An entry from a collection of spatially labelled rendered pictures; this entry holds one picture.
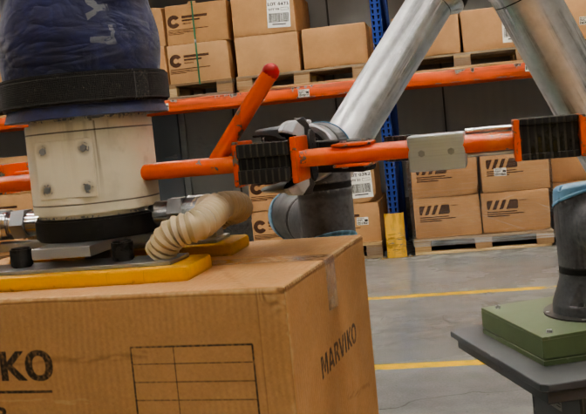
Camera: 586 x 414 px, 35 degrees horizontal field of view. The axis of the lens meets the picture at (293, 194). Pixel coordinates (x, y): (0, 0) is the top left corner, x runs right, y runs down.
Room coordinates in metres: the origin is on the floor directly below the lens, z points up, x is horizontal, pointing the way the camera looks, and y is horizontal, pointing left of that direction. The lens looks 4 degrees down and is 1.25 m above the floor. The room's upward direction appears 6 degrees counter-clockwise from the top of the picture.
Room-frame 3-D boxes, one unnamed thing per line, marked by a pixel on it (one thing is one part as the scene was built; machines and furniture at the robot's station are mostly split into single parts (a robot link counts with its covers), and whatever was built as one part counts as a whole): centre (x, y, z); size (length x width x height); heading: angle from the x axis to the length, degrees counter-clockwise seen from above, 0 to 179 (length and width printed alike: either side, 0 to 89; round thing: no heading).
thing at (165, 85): (1.27, 0.27, 1.33); 0.23 x 0.23 x 0.04
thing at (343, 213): (1.53, -0.05, 1.09); 0.12 x 0.09 x 0.12; 20
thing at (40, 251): (1.27, 0.27, 1.15); 0.34 x 0.25 x 0.06; 77
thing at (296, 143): (1.21, 0.02, 1.21); 0.10 x 0.08 x 0.06; 167
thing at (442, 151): (1.17, -0.19, 1.20); 0.07 x 0.07 x 0.04; 77
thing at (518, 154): (1.13, -0.32, 1.21); 0.08 x 0.07 x 0.05; 77
